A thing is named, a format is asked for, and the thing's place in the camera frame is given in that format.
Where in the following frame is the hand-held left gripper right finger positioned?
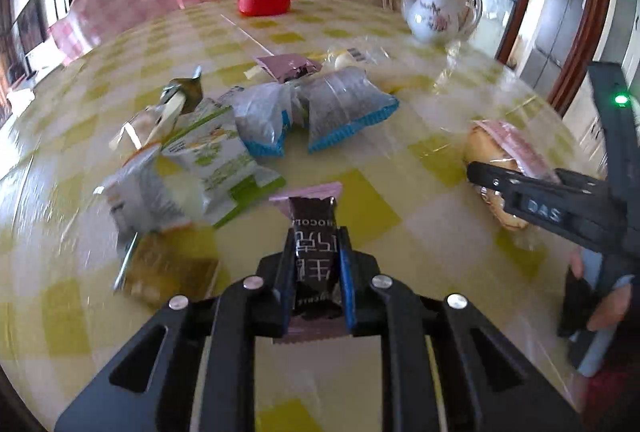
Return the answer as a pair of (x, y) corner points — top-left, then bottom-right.
(337, 226), (583, 432)

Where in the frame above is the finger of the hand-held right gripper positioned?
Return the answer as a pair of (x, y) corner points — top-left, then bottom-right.
(467, 161), (628, 253)
(554, 168), (630, 213)

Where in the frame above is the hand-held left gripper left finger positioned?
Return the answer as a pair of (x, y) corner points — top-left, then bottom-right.
(54, 226), (301, 432)

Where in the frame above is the dark brown chocolate packet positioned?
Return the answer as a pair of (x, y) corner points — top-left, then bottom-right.
(268, 182), (351, 345)

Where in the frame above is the bread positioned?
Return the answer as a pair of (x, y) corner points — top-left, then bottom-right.
(462, 119), (558, 233)

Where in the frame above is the green white lemon snack packet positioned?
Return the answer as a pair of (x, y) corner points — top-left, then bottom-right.
(162, 98), (256, 173)
(200, 159), (287, 229)

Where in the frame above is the person's right hand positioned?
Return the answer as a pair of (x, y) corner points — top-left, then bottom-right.
(570, 255), (636, 334)

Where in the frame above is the yellow checked tablecloth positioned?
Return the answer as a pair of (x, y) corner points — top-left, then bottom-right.
(0, 0), (608, 432)

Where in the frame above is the brown yellow snack packet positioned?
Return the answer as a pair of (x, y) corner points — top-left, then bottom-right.
(114, 231), (221, 304)

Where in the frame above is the wooden framed glass door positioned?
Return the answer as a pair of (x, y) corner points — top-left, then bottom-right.
(442, 0), (616, 113)

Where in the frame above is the blue-edged clear snack packet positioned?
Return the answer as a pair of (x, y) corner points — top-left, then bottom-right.
(232, 84), (307, 158)
(304, 67), (401, 154)

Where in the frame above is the cream yellow snack packet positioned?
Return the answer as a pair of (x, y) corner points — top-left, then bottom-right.
(110, 105), (176, 153)

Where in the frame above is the pink purple snack packet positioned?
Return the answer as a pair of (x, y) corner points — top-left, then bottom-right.
(255, 54), (323, 83)

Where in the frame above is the white floral teapot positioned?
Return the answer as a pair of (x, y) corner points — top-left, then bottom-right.
(400, 0), (473, 46)

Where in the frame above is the olive green snack packet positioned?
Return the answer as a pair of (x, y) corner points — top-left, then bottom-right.
(160, 66), (203, 113)

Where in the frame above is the clear packet with yellow snack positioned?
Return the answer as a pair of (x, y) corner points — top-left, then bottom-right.
(320, 37), (395, 76)

